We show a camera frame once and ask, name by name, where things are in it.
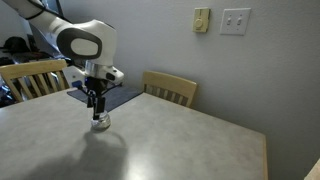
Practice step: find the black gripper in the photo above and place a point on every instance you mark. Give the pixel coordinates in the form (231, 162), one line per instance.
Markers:
(96, 87)

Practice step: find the white round jar lid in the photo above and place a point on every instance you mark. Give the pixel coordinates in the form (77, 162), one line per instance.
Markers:
(106, 116)

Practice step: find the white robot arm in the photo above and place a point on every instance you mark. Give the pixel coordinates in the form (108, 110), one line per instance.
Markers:
(83, 36)

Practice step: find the dark blue cloth mat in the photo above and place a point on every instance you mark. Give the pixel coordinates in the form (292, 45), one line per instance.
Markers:
(116, 96)

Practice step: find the light wooden slat-back chair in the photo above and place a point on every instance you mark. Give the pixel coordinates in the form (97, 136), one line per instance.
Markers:
(33, 68)
(170, 83)

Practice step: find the black bag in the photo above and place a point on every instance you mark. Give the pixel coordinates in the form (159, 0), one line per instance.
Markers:
(16, 45)

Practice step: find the beige counter corner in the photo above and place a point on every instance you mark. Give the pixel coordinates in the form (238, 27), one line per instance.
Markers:
(315, 173)

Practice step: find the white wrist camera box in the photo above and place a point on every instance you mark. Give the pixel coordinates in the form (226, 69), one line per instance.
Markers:
(71, 75)

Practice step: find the beige wall thermostat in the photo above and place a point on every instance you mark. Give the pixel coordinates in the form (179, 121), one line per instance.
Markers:
(201, 20)

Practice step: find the white double light switch plate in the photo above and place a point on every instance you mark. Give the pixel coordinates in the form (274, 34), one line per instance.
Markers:
(235, 21)

